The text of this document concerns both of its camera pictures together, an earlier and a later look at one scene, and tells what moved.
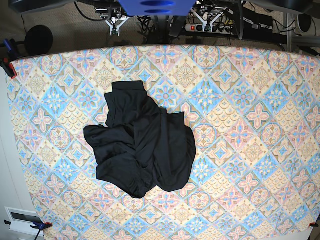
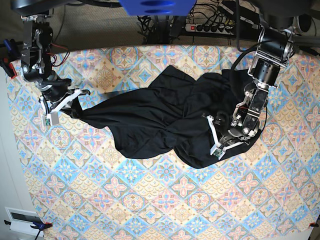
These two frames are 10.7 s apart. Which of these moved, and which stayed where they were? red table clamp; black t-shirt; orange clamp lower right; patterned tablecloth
Moved: black t-shirt
Stayed: patterned tablecloth; red table clamp; orange clamp lower right
